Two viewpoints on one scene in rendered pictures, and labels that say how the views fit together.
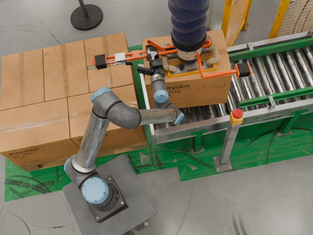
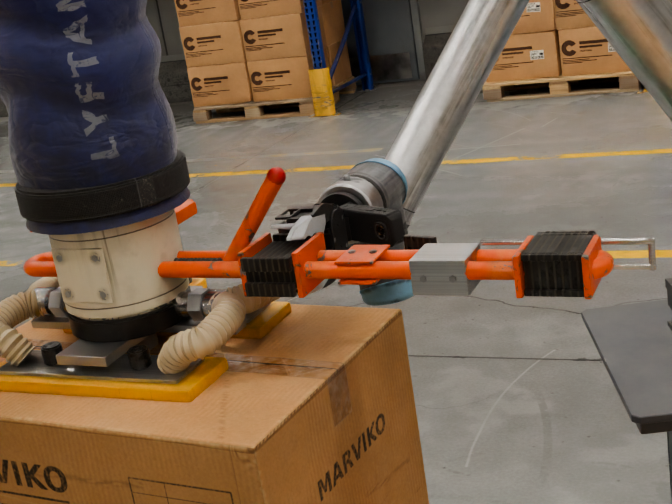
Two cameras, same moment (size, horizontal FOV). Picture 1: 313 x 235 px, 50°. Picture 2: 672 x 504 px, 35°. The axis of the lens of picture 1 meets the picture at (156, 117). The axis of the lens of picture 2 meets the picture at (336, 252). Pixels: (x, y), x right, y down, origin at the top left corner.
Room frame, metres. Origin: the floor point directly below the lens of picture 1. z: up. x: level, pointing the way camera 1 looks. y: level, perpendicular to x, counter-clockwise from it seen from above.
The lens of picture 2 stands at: (2.53, 0.57, 1.62)
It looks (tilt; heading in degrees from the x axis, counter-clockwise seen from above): 17 degrees down; 206
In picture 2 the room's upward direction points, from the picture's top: 9 degrees counter-clockwise
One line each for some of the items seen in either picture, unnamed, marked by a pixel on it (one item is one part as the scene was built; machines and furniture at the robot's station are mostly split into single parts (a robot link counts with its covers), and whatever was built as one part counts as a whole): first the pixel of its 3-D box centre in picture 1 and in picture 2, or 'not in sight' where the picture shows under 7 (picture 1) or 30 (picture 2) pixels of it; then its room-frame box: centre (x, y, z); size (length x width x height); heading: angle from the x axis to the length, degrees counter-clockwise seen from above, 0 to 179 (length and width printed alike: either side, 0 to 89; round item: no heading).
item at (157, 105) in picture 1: (161, 101); (382, 261); (1.07, -0.05, 1.09); 0.12 x 0.09 x 0.12; 33
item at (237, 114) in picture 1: (237, 114); not in sight; (0.91, -0.53, 1.02); 0.07 x 0.07 x 0.04
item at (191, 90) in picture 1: (185, 72); (174, 481); (1.40, -0.28, 0.88); 0.60 x 0.40 x 0.40; 85
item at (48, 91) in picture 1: (73, 98); not in sight; (1.69, 0.74, 0.34); 1.20 x 1.00 x 0.40; 91
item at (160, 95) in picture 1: (159, 91); (369, 195); (1.08, -0.05, 1.21); 0.12 x 0.09 x 0.10; 1
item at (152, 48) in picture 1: (152, 52); (284, 264); (1.39, -0.05, 1.21); 0.10 x 0.08 x 0.06; 179
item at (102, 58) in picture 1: (100, 60); (558, 266); (1.40, 0.30, 1.21); 0.08 x 0.07 x 0.05; 89
